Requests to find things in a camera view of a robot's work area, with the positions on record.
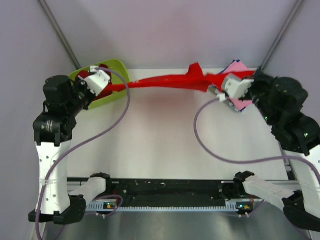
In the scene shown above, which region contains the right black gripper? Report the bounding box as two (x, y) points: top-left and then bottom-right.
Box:
(236, 68), (277, 125)

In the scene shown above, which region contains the bright red t-shirt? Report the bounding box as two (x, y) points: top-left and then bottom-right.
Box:
(106, 62), (257, 94)

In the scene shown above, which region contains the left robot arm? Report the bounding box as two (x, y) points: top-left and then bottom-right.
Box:
(29, 73), (111, 226)

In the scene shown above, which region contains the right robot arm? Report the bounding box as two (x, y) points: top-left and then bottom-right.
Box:
(233, 69), (320, 232)

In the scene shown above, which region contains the patterned folded t-shirt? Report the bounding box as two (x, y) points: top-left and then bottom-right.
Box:
(208, 84), (244, 114)

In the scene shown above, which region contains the pink folded t-shirt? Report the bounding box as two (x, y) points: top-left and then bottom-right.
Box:
(221, 59), (252, 112)

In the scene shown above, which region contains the dark red t-shirt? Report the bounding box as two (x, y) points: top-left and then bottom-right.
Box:
(76, 64), (112, 89)

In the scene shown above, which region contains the green plastic basin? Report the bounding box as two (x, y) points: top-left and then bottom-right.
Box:
(68, 58), (131, 110)

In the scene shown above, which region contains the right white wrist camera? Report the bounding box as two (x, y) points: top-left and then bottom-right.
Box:
(221, 73), (254, 100)

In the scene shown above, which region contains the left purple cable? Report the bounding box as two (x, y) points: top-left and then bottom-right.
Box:
(34, 66), (131, 240)

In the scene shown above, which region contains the purple cable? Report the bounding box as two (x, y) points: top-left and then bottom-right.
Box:
(34, 66), (131, 240)
(193, 97), (320, 240)

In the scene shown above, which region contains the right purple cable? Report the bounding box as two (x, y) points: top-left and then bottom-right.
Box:
(193, 97), (320, 240)

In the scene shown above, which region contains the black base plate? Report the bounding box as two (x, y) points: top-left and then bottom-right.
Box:
(106, 172), (250, 209)

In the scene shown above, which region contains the grey slotted cable duct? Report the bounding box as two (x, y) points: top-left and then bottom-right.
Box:
(86, 200), (253, 213)

